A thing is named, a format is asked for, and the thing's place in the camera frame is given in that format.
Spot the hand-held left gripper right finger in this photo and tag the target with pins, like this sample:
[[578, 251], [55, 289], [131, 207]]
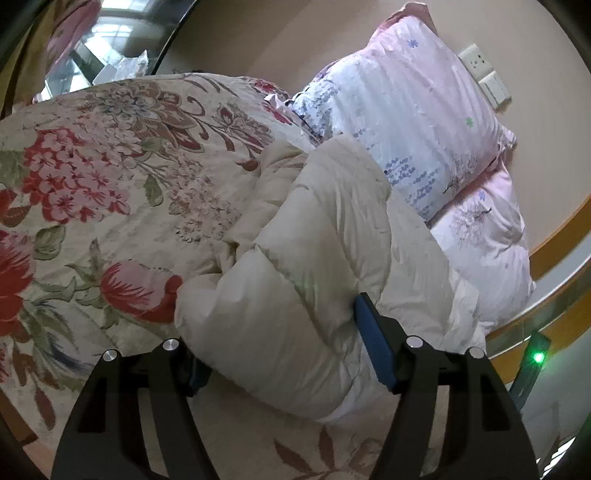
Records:
[[374, 341]]

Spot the white wall socket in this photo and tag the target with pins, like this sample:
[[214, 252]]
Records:
[[476, 60]]

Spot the wooden headboard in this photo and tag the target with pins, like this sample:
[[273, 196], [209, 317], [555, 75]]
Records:
[[561, 240]]

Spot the pink tree print pillow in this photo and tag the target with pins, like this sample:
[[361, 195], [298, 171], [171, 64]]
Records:
[[485, 249]]

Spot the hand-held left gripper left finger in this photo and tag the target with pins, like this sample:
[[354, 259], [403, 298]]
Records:
[[194, 369]]

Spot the dark framed mirror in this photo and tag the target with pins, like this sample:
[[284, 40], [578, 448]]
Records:
[[111, 41]]

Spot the cream puffer coat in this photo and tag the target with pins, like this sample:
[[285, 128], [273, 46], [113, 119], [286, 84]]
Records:
[[314, 263]]

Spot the lavender print pillow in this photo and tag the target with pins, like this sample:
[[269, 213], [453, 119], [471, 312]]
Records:
[[406, 110]]

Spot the floral bedspread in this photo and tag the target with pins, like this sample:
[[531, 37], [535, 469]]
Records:
[[101, 207]]

